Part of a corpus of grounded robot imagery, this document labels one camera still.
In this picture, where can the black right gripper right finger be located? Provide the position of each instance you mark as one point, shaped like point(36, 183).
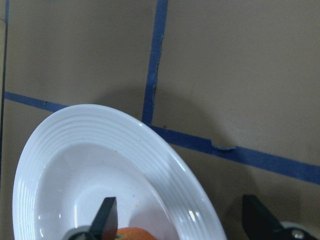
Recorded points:
point(260, 224)

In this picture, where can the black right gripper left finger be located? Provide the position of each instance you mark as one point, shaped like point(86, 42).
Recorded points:
point(103, 227)

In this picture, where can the orange fruit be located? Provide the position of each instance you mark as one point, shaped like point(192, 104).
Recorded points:
point(133, 233)

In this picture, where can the white round plate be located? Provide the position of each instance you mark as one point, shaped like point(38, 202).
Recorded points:
point(84, 153)

